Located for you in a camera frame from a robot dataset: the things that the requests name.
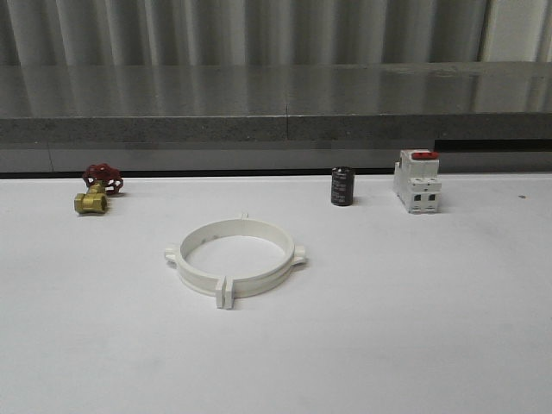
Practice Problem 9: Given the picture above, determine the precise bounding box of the white half pipe clamp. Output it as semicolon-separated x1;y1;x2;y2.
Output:
164;210;247;310
216;218;306;310

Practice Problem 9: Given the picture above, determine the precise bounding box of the black cylindrical capacitor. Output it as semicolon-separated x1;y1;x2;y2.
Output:
330;166;355;206

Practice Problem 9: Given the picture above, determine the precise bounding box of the brass valve red handwheel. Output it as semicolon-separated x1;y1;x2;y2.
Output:
74;163;123;214

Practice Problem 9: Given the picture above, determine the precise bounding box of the grey stone countertop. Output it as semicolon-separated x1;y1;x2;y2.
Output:
1;63;551;177

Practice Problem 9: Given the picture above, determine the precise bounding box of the white circuit breaker red switch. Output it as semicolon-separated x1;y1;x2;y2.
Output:
393;149;442;214

